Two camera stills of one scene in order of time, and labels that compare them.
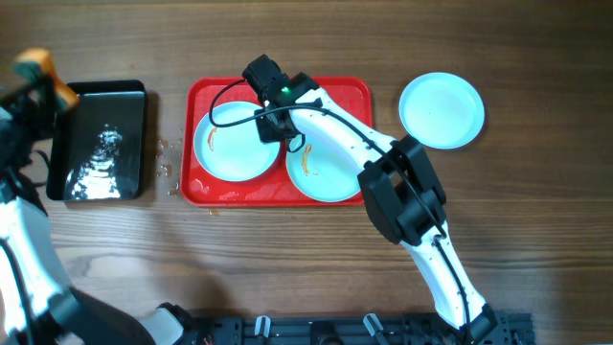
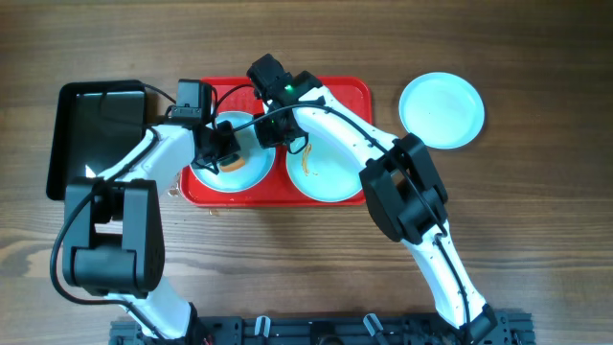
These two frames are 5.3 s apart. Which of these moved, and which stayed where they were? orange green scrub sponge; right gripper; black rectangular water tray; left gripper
Moved: orange green scrub sponge; left gripper
Stayed: black rectangular water tray; right gripper
